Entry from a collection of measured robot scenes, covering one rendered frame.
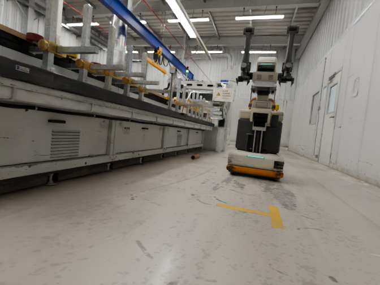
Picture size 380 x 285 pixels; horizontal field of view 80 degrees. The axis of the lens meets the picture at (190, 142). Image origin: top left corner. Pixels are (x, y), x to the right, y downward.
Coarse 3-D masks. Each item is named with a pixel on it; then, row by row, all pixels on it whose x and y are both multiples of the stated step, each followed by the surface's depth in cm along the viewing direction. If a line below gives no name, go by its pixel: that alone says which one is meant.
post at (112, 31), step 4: (112, 28) 163; (112, 32) 163; (112, 36) 163; (108, 40) 164; (112, 40) 163; (108, 44) 164; (112, 44) 164; (108, 48) 164; (112, 48) 164; (108, 52) 164; (112, 52) 165; (108, 56) 164; (112, 56) 165; (108, 60) 164; (112, 60) 166; (108, 76) 165; (108, 80) 165; (108, 84) 165
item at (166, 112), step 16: (0, 64) 94; (16, 64) 100; (32, 80) 108; (48, 80) 116; (64, 80) 125; (80, 80) 141; (96, 96) 151; (112, 96) 167; (128, 96) 188; (160, 112) 251; (176, 112) 300
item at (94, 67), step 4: (68, 64) 149; (72, 64) 148; (92, 64) 144; (96, 64) 143; (100, 64) 142; (104, 64) 141; (108, 64) 140; (112, 64) 140; (116, 64) 139; (120, 64) 138; (68, 68) 150; (72, 68) 149; (76, 68) 148; (92, 68) 144; (96, 68) 143; (100, 68) 142; (104, 68) 141; (108, 68) 140; (112, 68) 140; (116, 68) 139; (120, 68) 138; (124, 68) 139
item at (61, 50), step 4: (32, 48) 125; (36, 48) 124; (60, 48) 119; (64, 48) 119; (68, 48) 118; (72, 48) 117; (76, 48) 117; (80, 48) 116; (84, 48) 115; (88, 48) 115; (92, 48) 114; (96, 48) 114; (32, 52) 125; (36, 52) 125; (40, 52) 124; (60, 52) 120; (64, 52) 119; (68, 52) 118; (72, 52) 118; (76, 52) 117; (80, 52) 116; (84, 52) 116; (88, 52) 115; (92, 52) 114; (96, 52) 115
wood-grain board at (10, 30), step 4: (0, 24) 112; (0, 28) 113; (4, 28) 114; (8, 28) 116; (8, 32) 117; (12, 32) 118; (16, 32) 120; (16, 36) 121; (20, 36) 122; (24, 36) 124; (72, 60) 158; (136, 84) 240; (160, 96) 300; (164, 96) 312; (172, 100) 344
